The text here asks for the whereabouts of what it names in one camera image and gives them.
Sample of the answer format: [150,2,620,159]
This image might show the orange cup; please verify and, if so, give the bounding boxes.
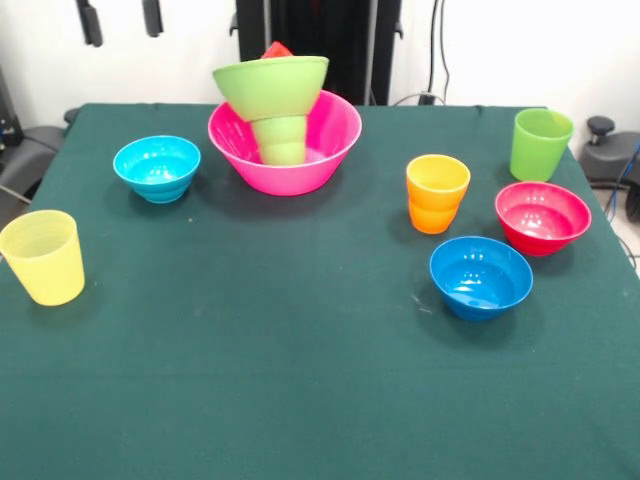
[405,154,472,235]

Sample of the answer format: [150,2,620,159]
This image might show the yellow cup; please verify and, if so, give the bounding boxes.
[0,209,86,307]

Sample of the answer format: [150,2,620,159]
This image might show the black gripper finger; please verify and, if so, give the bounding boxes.
[74,0,105,49]
[141,0,166,39]

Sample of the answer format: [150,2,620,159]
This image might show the black hanging cable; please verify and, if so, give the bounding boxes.
[428,0,454,96]

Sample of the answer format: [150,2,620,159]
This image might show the tall green cup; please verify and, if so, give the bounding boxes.
[509,108,576,183]

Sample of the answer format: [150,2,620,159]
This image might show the red cup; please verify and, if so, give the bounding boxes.
[259,40,296,61]

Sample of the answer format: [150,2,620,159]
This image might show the dark green tablecloth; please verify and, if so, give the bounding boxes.
[0,102,640,480]

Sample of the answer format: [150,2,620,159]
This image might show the small magenta bowl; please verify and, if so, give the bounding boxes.
[494,180,593,258]

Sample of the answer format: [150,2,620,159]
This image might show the blue cable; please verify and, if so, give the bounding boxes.
[604,142,640,221]

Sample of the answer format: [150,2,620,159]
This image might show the grey floor cable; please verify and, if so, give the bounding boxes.
[391,92,450,108]

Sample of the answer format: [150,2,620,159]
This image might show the small cyan bowl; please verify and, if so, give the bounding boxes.
[112,135,203,205]

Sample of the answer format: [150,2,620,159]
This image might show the rounded green cup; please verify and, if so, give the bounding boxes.
[249,113,309,167]

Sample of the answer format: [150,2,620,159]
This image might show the grey chair base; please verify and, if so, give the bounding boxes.
[579,115,640,224]
[0,124,69,211]

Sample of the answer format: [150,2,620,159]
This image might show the large green bowl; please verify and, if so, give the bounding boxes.
[211,55,331,123]

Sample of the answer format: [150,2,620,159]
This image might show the large pink bowl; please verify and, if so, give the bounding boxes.
[207,89,364,197]

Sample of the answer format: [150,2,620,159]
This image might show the small blue bowl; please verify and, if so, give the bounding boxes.
[428,235,535,323]

